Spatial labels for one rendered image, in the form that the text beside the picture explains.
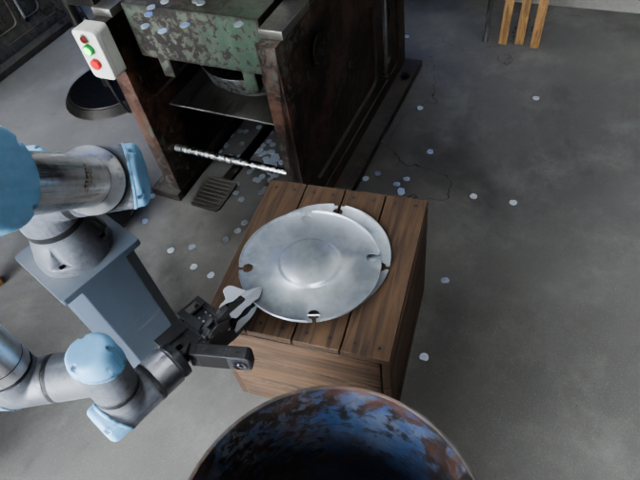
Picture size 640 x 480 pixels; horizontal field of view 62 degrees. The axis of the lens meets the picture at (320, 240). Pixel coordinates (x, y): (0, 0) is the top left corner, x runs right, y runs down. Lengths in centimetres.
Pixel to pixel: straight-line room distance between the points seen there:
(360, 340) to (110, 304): 53
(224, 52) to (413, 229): 63
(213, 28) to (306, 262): 61
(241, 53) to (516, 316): 95
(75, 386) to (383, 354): 51
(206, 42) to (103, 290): 64
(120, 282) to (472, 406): 83
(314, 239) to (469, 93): 113
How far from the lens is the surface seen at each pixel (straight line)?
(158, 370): 96
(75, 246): 111
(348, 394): 84
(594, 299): 155
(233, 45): 137
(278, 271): 108
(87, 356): 87
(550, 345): 145
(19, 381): 92
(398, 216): 118
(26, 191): 64
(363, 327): 102
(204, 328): 99
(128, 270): 118
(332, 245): 111
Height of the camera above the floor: 124
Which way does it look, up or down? 51 degrees down
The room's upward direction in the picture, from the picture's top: 11 degrees counter-clockwise
